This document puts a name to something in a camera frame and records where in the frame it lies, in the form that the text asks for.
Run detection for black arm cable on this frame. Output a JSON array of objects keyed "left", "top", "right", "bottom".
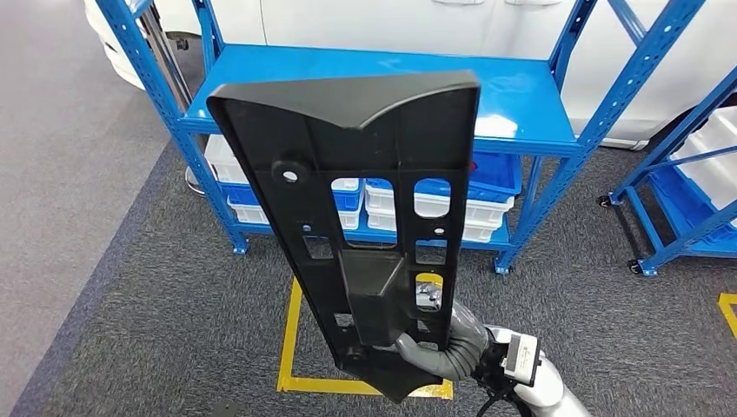
[{"left": 475, "top": 382, "right": 520, "bottom": 417}]

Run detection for white car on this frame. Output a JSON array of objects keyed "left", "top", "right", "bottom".
[{"left": 83, "top": 0, "right": 737, "bottom": 152}]

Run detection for blue wheeled shelf rack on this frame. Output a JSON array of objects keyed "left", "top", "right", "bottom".
[{"left": 598, "top": 63, "right": 737, "bottom": 277}]

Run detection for large white plastic bin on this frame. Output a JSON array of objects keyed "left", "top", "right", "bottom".
[
  {"left": 670, "top": 135, "right": 737, "bottom": 211},
  {"left": 705, "top": 106, "right": 737, "bottom": 162}
]

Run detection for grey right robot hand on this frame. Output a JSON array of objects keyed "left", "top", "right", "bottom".
[{"left": 394, "top": 284, "right": 494, "bottom": 384}]

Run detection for grey metal stand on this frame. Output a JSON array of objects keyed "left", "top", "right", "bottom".
[{"left": 141, "top": 4, "right": 207, "bottom": 197}]

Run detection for black plastic plate holder part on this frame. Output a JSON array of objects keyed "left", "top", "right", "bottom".
[{"left": 206, "top": 69, "right": 481, "bottom": 404}]

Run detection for blue metal shelf rack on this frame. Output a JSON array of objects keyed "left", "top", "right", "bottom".
[{"left": 95, "top": 0, "right": 707, "bottom": 275}]

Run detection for large blue plastic bin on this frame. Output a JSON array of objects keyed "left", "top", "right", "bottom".
[{"left": 650, "top": 167, "right": 737, "bottom": 248}]

